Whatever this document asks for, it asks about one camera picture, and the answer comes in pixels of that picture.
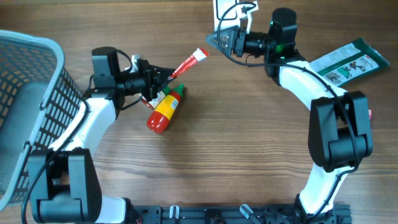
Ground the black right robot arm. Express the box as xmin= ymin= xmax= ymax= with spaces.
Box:
xmin=206 ymin=1 xmax=373 ymax=223

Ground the red Nescafe coffee stick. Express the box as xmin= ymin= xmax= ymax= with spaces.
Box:
xmin=170 ymin=48 xmax=209 ymax=79

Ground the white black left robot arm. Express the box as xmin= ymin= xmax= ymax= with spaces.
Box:
xmin=24 ymin=47 xmax=175 ymax=223

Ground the green 3M gloves pack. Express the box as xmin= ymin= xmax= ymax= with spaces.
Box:
xmin=309 ymin=38 xmax=390 ymax=86

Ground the white barcode scanner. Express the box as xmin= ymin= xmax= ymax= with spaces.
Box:
xmin=213 ymin=0 xmax=241 ymax=31

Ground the red sauce bottle green cap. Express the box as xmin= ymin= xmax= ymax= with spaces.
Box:
xmin=146 ymin=84 xmax=185 ymax=134

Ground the grey plastic mesh basket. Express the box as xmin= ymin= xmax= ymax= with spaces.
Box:
xmin=1 ymin=30 xmax=82 ymax=209

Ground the small jar green lid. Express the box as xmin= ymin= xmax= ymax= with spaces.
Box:
xmin=141 ymin=86 xmax=171 ymax=110

